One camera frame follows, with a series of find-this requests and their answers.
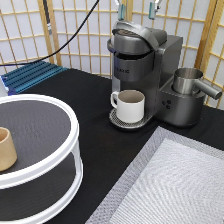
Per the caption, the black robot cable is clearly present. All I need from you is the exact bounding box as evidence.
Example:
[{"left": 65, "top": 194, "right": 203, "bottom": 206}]
[{"left": 0, "top": 0, "right": 101, "bottom": 68}]

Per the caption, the grey woven placemat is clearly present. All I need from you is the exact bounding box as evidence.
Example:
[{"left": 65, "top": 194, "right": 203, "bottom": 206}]
[{"left": 86, "top": 127, "right": 224, "bottom": 224}]

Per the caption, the wooden shoji screen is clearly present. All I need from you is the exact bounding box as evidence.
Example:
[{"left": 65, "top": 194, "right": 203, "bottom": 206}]
[{"left": 0, "top": 0, "right": 224, "bottom": 110}]

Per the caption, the white two-tier round shelf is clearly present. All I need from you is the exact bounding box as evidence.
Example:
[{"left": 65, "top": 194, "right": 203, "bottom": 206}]
[{"left": 0, "top": 94, "right": 83, "bottom": 224}]

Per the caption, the steel milk frother jug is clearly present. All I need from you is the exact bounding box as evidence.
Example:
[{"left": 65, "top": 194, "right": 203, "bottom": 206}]
[{"left": 173, "top": 68, "right": 222, "bottom": 100}]

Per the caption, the teal-tipped gripper finger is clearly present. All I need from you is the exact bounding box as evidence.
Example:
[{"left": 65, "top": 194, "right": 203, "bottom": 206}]
[
  {"left": 115, "top": 0, "right": 125, "bottom": 21},
  {"left": 148, "top": 0, "right": 162, "bottom": 20}
]

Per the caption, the white ceramic mug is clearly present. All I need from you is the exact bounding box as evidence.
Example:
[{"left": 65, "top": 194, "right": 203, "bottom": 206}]
[{"left": 110, "top": 90, "right": 145, "bottom": 123}]

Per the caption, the grey pod coffee machine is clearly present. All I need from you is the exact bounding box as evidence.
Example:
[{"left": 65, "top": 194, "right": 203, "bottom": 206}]
[{"left": 107, "top": 21, "right": 205, "bottom": 130}]

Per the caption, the tan wooden cup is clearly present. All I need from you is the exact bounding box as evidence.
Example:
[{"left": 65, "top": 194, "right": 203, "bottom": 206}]
[{"left": 0, "top": 127, "right": 17, "bottom": 171}]

